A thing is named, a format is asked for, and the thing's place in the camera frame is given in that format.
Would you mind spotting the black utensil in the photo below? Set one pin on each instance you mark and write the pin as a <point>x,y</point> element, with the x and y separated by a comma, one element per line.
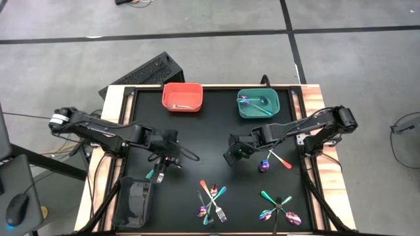
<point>279,203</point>

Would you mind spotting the yellow floor marker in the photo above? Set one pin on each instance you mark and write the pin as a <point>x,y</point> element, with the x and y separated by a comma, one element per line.
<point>44,211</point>

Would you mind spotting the teal plastic bin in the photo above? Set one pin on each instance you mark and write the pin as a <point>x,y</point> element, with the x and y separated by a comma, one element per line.
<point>249,113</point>

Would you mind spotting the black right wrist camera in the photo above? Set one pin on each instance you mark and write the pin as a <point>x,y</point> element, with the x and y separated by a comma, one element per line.
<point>230,159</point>

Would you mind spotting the grey side desk top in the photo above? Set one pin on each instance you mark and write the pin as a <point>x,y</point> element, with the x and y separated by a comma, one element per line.
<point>31,177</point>

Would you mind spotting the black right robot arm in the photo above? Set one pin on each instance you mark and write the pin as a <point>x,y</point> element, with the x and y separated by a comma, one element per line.
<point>311,123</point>

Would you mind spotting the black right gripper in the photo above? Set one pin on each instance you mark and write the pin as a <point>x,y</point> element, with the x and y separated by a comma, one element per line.
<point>241,144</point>

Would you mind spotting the black computer mouse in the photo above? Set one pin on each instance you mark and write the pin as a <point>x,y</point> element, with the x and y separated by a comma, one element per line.
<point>16,208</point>

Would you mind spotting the rose gold utensil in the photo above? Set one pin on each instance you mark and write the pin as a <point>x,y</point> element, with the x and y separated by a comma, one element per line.
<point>178,106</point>

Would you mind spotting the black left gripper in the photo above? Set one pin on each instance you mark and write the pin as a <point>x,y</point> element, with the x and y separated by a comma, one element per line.
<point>167,154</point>

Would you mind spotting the black plastic bin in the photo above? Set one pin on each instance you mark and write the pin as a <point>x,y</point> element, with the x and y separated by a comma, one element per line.
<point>131,203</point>

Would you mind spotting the orange plastic bin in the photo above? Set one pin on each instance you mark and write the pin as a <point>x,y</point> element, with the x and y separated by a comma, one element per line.
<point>183,91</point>

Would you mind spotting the grey panel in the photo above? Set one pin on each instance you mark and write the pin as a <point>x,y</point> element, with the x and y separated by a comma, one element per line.
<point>4,134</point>

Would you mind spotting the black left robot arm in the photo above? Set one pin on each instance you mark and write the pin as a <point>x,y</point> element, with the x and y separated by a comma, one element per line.
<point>98,128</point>

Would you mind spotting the silver metal bracket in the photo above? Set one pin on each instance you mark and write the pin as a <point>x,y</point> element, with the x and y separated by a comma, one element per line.
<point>302,139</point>

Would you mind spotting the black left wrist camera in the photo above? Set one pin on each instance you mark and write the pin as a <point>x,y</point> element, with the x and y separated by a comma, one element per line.
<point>171,136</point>

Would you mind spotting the black desk leg bar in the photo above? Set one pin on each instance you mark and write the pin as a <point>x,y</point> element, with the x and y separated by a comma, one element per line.
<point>49,162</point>

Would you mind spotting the grey floor stand base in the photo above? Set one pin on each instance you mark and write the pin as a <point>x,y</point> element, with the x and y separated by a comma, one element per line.
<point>408,125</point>

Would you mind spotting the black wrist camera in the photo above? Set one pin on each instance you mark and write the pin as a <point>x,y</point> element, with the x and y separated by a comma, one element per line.
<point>171,136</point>
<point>230,159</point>

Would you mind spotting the black computer tower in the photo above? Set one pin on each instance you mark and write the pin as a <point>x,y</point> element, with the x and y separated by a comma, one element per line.
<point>147,70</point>

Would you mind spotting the black floor device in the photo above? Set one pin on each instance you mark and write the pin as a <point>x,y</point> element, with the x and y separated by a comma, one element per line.
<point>122,1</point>

